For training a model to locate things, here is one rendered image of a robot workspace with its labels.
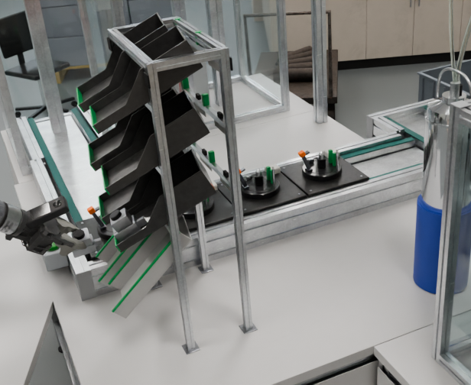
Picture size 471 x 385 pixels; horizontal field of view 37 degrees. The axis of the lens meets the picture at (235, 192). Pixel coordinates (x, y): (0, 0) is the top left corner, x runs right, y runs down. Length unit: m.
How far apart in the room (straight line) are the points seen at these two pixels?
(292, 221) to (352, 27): 4.12
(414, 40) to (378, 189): 4.08
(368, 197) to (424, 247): 0.47
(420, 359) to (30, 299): 1.16
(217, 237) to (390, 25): 4.37
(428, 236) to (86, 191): 1.30
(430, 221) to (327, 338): 0.42
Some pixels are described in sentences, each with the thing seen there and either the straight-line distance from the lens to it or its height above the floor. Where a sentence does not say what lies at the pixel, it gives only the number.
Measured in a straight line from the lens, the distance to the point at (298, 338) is 1.93.
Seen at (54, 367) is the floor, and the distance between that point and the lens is 3.32.
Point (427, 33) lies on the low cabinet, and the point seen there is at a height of 0.29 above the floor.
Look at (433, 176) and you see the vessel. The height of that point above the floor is 1.23.
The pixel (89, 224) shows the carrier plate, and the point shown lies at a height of 0.97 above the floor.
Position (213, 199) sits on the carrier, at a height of 0.97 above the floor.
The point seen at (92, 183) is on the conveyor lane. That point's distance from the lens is 2.71.
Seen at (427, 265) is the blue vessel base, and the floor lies 0.95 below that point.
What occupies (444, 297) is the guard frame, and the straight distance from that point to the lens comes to 1.74.
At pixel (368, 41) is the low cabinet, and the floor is 0.26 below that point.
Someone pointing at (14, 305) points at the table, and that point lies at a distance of 2.24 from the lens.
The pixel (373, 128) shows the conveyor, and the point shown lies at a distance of 2.96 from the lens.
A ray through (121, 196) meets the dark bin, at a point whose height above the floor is 1.22.
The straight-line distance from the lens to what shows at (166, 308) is 2.07.
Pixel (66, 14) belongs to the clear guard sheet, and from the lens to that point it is 3.39.
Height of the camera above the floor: 2.12
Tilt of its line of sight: 29 degrees down
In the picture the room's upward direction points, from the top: 5 degrees counter-clockwise
